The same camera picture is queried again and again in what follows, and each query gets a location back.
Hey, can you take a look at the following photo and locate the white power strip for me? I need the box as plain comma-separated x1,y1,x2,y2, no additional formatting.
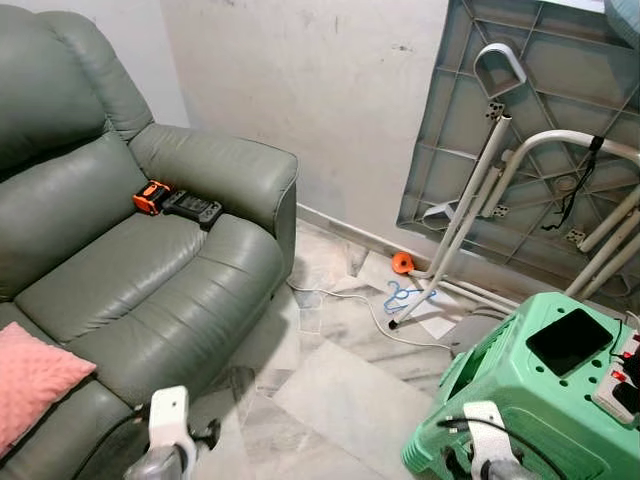
591,330,640,422

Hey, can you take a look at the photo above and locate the black plug adapter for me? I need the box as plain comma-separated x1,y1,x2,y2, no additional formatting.
610,335,640,416

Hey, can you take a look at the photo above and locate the orange tape roll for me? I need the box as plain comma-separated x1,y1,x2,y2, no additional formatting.
389,251,414,277

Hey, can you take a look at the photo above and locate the green plastic stool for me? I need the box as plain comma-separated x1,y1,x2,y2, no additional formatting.
401,291,640,480

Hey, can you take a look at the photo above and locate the orange and black device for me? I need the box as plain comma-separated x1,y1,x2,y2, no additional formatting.
132,180,172,217

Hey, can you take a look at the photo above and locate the cream arched table leg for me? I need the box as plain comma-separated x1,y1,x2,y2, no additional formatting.
478,129,640,299

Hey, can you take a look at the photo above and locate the grey folding table top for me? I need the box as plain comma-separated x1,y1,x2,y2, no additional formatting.
396,0,640,308

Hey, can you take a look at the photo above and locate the black tablet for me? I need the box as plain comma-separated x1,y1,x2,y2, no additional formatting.
525,307,615,379

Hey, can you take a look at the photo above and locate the black hanging cable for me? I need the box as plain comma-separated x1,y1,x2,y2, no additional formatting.
544,134,607,233

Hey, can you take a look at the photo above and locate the cream straight table leg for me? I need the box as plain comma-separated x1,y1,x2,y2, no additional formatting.
388,112,513,329

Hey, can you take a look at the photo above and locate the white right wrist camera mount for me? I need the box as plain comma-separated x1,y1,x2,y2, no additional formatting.
462,401,522,467

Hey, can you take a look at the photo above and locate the blue clothes hanger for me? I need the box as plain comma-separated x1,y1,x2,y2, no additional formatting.
384,281,439,317

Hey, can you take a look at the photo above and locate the black oblong device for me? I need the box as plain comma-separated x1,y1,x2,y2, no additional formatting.
162,189,224,232

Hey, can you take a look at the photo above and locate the white floor cable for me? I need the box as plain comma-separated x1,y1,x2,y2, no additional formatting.
289,284,453,352

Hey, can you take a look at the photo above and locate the pink dotted pillow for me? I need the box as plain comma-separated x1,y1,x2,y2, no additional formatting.
0,321,99,457

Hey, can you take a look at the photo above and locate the grey-green leather sofa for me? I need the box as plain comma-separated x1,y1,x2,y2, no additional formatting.
0,8,300,480

